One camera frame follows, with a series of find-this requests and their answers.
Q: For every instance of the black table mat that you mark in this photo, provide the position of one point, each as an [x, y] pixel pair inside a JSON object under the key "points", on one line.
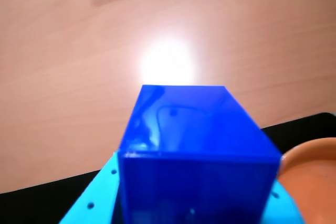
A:
{"points": [[39, 203]]}

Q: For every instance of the turquoise gripper finger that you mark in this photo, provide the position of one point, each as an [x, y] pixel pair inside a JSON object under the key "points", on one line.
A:
{"points": [[99, 200], [281, 208]]}

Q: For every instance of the blue cube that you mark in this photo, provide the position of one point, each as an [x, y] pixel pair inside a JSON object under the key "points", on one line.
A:
{"points": [[197, 169]]}

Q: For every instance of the orange bowl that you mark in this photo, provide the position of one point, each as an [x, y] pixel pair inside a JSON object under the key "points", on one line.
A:
{"points": [[315, 182]]}

